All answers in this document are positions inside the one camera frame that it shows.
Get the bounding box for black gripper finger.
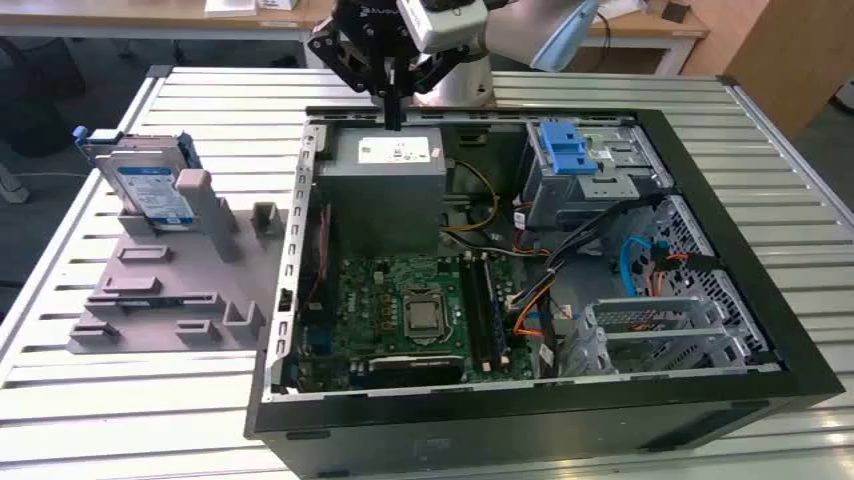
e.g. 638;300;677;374
394;45;480;132
307;18;397;132

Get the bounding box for hard disk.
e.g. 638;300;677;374
71;127;203;231

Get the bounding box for metal disk bay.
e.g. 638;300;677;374
577;297;753;377

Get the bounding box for white box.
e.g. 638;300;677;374
203;0;259;19

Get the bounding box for pale blue teach pendant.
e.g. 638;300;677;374
530;0;602;72

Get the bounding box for blue plastic drive latch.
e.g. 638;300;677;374
541;121;597;177

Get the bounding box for wooden desk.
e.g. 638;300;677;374
577;9;713;76
0;0;335;69

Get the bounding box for grey power supply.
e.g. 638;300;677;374
313;124;450;259

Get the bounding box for metal drive cage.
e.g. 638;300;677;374
520;119;674;232

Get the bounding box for black office chair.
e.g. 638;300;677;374
0;37;89;159

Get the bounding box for green motherboard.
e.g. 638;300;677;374
297;252;536;392

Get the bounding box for black RAM slot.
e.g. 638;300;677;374
462;252;501;374
478;252;516;369

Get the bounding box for silver CPU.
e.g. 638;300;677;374
403;299;446;336

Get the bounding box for grey parts rack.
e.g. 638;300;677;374
69;168;293;354

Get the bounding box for wooden cabinet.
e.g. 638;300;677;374
684;0;854;144

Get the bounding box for black graphics card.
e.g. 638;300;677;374
350;352;466;389

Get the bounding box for black PC case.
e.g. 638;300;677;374
243;104;846;479

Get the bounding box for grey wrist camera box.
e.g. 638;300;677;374
397;0;489;52

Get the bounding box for yellow wires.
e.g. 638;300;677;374
439;159;501;235

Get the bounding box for black wire bundle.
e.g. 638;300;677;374
510;194;673;321

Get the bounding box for blue flat wire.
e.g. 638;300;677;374
618;237;654;301

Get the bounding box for orange wires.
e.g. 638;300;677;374
513;294;556;341

